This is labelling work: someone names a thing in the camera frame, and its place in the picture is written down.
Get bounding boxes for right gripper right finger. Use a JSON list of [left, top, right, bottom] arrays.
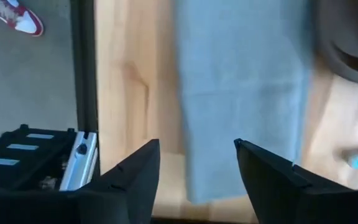
[[234, 139, 351, 224]]

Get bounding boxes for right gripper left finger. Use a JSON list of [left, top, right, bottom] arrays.
[[79, 139, 160, 224]]

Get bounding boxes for person's red white shoe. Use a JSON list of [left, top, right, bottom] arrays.
[[0, 0, 45, 37]]

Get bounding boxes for grey cloth napkin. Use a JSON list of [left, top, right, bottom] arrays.
[[174, 0, 315, 205]]

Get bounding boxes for black box with blue labels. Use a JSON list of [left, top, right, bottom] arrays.
[[0, 124, 77, 192]]

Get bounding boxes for silver aluminium extrusion bar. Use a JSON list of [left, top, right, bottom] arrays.
[[59, 130, 98, 192]]

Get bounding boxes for dark grey bowl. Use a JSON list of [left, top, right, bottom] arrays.
[[317, 0, 358, 88]]

